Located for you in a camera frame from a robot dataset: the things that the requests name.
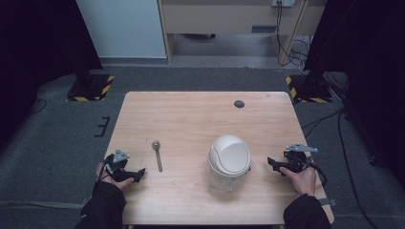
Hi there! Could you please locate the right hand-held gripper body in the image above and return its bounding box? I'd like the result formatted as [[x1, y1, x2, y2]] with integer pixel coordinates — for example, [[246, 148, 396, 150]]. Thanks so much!
[[283, 143, 319, 175]]

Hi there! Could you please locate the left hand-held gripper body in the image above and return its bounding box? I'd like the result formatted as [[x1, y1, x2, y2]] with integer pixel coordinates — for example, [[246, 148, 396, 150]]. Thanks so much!
[[104, 148, 131, 183]]

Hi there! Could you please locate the metal spoon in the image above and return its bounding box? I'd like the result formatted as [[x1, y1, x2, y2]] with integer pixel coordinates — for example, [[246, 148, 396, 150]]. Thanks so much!
[[151, 139, 164, 174]]

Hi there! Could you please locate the white swing-lid trash can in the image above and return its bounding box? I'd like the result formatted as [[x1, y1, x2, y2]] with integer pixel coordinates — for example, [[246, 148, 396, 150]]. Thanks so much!
[[205, 134, 253, 193]]

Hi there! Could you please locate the person's left hand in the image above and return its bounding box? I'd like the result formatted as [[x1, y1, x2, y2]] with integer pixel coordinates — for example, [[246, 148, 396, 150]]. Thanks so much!
[[96, 161, 136, 191]]

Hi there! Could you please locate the person's right hand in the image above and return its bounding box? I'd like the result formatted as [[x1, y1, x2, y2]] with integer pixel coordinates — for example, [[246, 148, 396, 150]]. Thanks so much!
[[279, 166, 317, 198]]

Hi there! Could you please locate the black striped stand base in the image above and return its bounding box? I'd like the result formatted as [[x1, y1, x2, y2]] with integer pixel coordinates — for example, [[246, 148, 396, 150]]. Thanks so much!
[[285, 73, 333, 104], [66, 73, 116, 103]]

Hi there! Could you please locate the black curtain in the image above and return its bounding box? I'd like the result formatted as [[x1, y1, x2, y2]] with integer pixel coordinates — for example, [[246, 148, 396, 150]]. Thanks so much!
[[0, 0, 104, 151], [303, 0, 405, 192]]

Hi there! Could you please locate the white panel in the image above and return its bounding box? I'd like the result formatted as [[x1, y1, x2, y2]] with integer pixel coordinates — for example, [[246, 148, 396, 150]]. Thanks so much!
[[75, 0, 168, 59]]

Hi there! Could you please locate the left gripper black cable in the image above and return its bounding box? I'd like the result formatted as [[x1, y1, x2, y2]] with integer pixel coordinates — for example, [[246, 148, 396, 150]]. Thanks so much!
[[96, 157, 110, 183]]

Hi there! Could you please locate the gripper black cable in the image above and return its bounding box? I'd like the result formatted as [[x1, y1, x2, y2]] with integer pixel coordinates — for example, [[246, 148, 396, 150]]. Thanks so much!
[[305, 155, 329, 188], [96, 157, 110, 183]]

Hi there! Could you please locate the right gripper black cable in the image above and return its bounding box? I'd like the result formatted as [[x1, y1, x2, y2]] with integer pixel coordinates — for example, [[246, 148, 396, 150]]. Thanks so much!
[[305, 155, 329, 188]]

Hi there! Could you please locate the black floor cable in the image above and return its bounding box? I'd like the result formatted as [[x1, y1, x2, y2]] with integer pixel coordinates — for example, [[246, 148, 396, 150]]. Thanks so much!
[[28, 97, 49, 116], [300, 107, 381, 229]]

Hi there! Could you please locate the black hanging cable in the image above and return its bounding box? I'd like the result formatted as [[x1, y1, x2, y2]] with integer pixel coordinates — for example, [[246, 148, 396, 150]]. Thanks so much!
[[275, 1, 309, 68]]

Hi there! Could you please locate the grey wall socket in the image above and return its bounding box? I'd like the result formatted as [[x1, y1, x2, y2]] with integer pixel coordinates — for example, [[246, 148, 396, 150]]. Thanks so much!
[[271, 0, 297, 9]]

